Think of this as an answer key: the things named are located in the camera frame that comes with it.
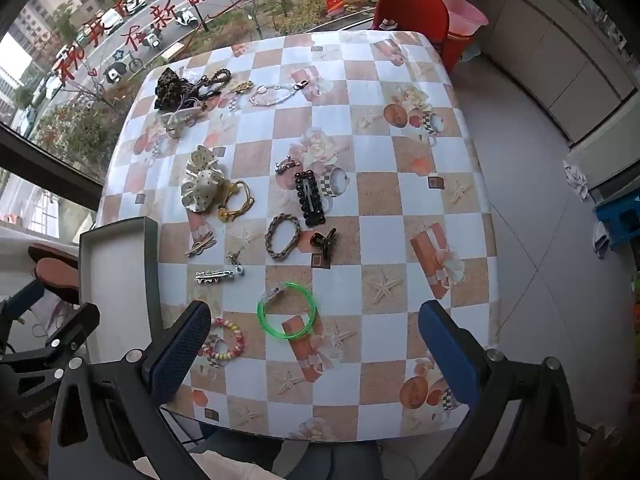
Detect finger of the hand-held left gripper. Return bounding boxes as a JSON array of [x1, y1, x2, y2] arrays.
[[0, 279, 46, 318], [10, 302, 101, 361]]

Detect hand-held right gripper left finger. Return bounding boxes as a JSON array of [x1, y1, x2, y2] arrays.
[[47, 300, 213, 480]]

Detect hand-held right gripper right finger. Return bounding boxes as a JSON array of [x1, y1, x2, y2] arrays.
[[417, 300, 586, 480]]

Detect grey shallow box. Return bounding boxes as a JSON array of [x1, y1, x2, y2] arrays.
[[79, 216, 166, 366]]

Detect silver hair clip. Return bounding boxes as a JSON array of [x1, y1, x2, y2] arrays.
[[194, 270, 236, 285]]

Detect beige bow hair clip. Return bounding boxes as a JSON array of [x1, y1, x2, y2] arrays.
[[185, 230, 218, 258]]

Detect yellow cord bracelet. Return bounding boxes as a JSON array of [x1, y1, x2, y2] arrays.
[[217, 180, 255, 222]]

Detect braided rope bracelet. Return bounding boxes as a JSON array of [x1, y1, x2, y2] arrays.
[[265, 213, 302, 261]]

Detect white polka dot scrunchie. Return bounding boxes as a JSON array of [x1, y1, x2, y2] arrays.
[[180, 145, 230, 211]]

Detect black claw clip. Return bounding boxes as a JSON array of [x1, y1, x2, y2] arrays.
[[307, 227, 337, 252]]

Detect black beaded hair clip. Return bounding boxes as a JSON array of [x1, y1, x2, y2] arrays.
[[294, 171, 328, 226]]

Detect brown slipper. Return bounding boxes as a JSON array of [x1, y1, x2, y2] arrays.
[[27, 243, 80, 263], [37, 257, 81, 293]]

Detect checkered tablecloth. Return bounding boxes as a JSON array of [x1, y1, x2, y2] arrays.
[[95, 30, 501, 443]]

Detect white slipper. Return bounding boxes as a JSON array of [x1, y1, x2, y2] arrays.
[[591, 220, 612, 260]]

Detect white crumpled cloth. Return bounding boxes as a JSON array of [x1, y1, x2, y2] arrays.
[[562, 159, 592, 203]]

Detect blue plastic stool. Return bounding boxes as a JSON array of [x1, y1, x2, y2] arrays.
[[592, 187, 640, 251]]

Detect leopard print scrunchie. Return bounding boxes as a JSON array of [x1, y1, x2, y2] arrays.
[[152, 66, 198, 111]]

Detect beige cabinet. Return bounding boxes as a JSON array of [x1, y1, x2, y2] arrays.
[[472, 0, 640, 143]]

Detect pink plastic basin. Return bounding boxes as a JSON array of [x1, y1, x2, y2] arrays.
[[435, 0, 490, 36]]

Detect red plastic chair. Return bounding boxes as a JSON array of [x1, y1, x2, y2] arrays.
[[372, 0, 451, 73]]

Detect colourful bead bracelet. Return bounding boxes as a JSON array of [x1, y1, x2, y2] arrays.
[[200, 317, 246, 362]]

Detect green plastic bracelet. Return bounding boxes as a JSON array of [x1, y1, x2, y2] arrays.
[[256, 281, 319, 335]]

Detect black braided hair tie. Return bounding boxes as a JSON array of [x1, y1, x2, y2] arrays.
[[192, 69, 232, 101]]

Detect pearl chain bracelet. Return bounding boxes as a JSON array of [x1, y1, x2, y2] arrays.
[[248, 77, 310, 107]]

